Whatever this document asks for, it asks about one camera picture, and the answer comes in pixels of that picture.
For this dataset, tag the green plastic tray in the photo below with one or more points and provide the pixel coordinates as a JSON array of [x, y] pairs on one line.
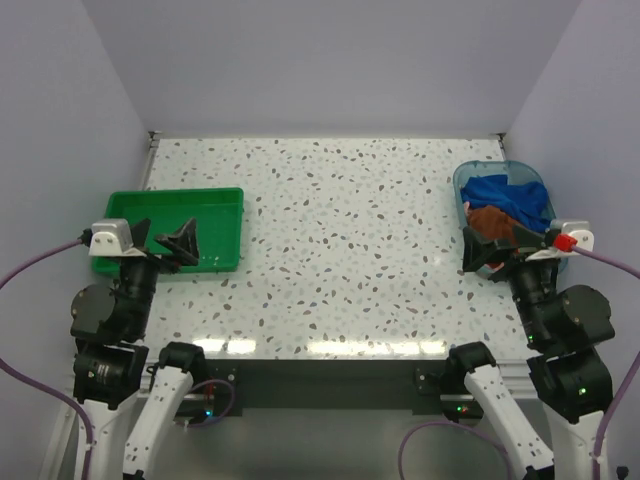
[[217, 211]]

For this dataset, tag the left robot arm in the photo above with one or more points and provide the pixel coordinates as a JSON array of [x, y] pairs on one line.
[[108, 326]]

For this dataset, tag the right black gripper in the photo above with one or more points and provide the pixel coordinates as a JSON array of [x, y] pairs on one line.
[[478, 249]]

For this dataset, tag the blue towel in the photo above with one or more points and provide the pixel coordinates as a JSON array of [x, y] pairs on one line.
[[526, 203]]

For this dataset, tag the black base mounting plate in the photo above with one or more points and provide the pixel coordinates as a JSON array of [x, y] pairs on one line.
[[417, 386]]

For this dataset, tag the brown towel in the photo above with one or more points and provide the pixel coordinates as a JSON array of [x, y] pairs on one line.
[[492, 223]]

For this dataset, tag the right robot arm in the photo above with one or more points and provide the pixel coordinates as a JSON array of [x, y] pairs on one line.
[[562, 328]]

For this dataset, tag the blue plastic bin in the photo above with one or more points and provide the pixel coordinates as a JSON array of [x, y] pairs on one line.
[[518, 173]]

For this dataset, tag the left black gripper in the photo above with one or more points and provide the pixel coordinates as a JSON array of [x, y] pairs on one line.
[[181, 244]]

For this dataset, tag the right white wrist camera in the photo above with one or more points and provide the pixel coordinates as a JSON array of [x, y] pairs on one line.
[[566, 235]]

